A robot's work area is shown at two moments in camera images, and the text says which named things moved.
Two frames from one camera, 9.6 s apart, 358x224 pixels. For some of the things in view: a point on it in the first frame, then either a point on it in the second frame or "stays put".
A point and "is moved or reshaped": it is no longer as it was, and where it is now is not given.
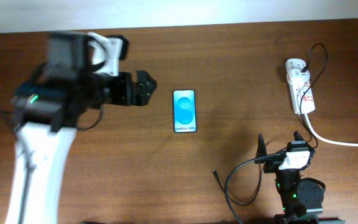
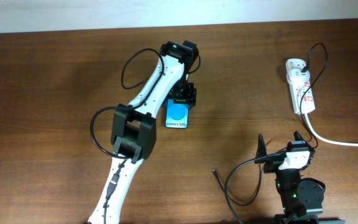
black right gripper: x=272 y=167 stays put
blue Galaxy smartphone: x=184 y=111 is moved or reshaped
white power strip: x=307 y=102 stays put
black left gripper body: x=114 y=90 to x=182 y=93
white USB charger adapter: x=297 y=77 stays put
